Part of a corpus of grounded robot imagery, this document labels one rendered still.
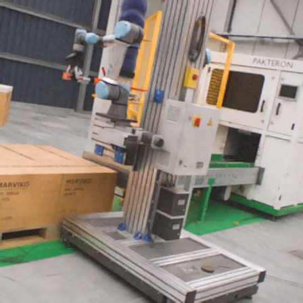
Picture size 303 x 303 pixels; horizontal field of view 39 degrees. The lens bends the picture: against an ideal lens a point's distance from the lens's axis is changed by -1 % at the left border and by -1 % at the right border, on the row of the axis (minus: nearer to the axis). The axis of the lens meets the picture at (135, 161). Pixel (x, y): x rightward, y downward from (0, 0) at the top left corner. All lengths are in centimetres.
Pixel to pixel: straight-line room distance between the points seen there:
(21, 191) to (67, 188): 42
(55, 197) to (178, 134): 108
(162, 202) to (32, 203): 93
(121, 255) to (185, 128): 91
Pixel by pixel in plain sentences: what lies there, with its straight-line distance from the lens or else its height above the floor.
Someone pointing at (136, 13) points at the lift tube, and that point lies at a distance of 369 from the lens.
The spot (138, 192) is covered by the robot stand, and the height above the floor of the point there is 54.
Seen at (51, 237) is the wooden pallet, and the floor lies 4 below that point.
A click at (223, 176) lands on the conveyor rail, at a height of 51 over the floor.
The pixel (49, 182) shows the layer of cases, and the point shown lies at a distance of 319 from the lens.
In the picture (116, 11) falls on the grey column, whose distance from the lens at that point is 500.
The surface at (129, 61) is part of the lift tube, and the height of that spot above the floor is 147.
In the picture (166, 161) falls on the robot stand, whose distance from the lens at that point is 282.
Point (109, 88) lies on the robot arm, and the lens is 294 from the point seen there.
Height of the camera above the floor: 125
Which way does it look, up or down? 9 degrees down
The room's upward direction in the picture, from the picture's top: 11 degrees clockwise
